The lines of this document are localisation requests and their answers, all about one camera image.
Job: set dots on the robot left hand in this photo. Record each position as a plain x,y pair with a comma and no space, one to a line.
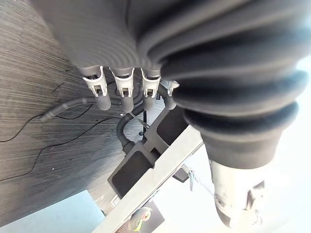
194,48

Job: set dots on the thin black stand pole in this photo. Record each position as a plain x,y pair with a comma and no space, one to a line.
145,121

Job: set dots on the black foam padded tube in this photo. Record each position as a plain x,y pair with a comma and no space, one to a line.
119,132

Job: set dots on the pale grey metal beam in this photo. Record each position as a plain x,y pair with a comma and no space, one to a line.
155,179

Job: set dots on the caster wheel with yellow mark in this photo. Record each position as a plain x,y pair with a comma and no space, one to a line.
139,219

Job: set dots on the pale blue floor mat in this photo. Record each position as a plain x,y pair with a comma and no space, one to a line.
56,216

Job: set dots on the dark grey padded bracket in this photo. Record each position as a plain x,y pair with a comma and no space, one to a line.
130,171

